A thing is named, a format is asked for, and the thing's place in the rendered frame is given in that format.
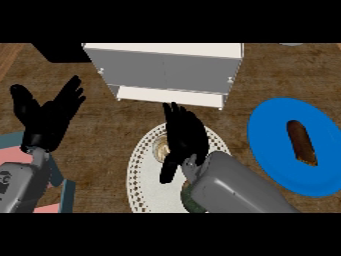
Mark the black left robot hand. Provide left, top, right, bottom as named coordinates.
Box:
left=9, top=74, right=88, bottom=153

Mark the brown bread loaf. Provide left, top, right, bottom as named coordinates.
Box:
left=285, top=119, right=319, bottom=167

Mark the cupcake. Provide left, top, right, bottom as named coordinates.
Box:
left=151, top=134, right=173, bottom=162

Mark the dark green round object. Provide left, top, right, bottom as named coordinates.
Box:
left=179, top=181, right=209, bottom=214

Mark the black appliance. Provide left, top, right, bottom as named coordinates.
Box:
left=31, top=43, right=93, bottom=64

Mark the white round lace placemat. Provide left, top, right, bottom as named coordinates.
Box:
left=126, top=122, right=234, bottom=214

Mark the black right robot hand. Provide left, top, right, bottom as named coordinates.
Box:
left=158, top=101, right=212, bottom=185

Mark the blue round plate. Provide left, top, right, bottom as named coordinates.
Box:
left=246, top=97, right=341, bottom=198

